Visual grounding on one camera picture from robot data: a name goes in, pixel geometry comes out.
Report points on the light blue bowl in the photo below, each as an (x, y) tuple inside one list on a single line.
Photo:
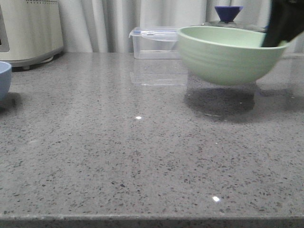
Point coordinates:
[(5, 78)]

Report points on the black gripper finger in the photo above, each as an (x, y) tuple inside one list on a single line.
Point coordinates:
[(286, 22)]

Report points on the white kitchen appliance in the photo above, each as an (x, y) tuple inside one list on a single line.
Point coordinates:
[(30, 31)]

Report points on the light green bowl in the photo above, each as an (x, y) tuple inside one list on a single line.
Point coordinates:
[(227, 56)]

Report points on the clear plastic food container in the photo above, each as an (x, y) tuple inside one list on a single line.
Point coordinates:
[(155, 43)]

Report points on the glass lid blue knob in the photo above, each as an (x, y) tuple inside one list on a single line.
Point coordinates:
[(227, 15)]

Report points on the white curtain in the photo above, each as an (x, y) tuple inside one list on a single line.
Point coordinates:
[(104, 25)]

